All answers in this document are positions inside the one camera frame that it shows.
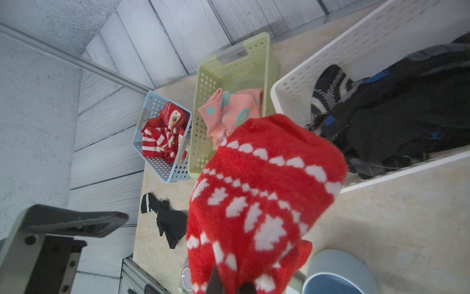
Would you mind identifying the pink sock with teal leaves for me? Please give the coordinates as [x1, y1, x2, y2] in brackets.
[198, 88, 264, 149]

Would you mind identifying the red sock white dot pattern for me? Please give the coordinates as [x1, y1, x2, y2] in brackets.
[187, 114, 348, 294]

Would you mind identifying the red white striped sock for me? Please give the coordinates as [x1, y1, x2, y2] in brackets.
[141, 117, 187, 163]

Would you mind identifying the black sock with blue patch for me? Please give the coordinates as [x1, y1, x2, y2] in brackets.
[141, 192, 188, 249]

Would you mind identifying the black sock with white label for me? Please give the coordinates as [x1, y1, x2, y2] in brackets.
[322, 34, 470, 179]

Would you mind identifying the red bear Christmas sock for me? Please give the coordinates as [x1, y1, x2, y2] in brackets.
[159, 102, 189, 134]

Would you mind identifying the black blue sport sock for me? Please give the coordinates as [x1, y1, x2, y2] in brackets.
[305, 64, 390, 134]

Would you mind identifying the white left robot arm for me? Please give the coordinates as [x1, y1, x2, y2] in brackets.
[1, 204, 129, 294]

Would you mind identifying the light blue plastic basket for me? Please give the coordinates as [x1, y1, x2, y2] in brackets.
[132, 91, 193, 183]

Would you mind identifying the light green plastic basket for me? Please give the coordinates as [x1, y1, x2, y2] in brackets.
[188, 32, 280, 178]

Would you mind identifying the white plastic basket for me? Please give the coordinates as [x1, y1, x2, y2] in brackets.
[270, 0, 470, 194]

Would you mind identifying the lilac ceramic bowl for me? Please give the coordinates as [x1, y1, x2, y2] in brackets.
[179, 257, 193, 294]

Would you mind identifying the light blue ceramic mug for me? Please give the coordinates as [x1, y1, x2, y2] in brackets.
[302, 249, 379, 294]

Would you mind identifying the metal base rail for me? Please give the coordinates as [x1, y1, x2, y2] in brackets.
[118, 256, 170, 294]

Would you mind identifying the left aluminium frame post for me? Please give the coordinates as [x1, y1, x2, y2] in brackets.
[1, 21, 151, 94]

